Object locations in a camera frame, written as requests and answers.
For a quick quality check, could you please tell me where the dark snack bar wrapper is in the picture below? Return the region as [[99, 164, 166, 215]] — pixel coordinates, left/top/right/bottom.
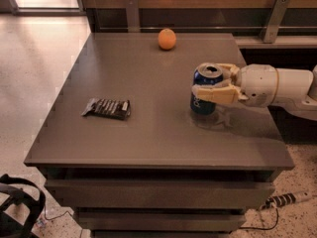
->
[[81, 98, 131, 120]]

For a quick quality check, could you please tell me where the left metal bracket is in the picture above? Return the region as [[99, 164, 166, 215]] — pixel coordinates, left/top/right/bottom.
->
[[125, 0, 141, 33]]

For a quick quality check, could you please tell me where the grey drawer cabinet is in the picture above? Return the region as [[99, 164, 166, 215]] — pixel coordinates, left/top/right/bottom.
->
[[25, 33, 293, 238]]

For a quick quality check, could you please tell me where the metal bracket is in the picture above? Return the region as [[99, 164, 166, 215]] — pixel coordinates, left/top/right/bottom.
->
[[125, 0, 141, 33], [260, 0, 291, 44]]

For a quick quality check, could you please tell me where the white power strip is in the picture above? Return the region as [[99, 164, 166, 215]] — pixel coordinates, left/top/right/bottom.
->
[[259, 189, 314, 211]]

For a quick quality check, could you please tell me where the orange fruit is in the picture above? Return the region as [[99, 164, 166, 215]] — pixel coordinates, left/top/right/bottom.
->
[[158, 29, 176, 51]]

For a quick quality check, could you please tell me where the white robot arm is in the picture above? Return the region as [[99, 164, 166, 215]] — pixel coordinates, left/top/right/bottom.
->
[[191, 62, 317, 120]]

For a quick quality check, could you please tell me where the blue pepsi can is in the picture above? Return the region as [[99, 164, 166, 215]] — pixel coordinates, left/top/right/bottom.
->
[[190, 62, 225, 115]]

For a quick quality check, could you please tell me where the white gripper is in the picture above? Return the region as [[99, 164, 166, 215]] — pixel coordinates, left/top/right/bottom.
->
[[191, 63, 278, 107]]

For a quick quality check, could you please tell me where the black bag with straps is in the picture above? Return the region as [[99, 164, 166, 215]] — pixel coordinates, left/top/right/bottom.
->
[[0, 174, 46, 238]]

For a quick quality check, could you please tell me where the black power cable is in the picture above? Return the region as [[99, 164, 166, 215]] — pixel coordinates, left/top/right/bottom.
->
[[239, 206, 280, 231]]

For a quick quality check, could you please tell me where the right metal bracket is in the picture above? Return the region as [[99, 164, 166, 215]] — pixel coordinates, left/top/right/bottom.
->
[[260, 0, 291, 44]]

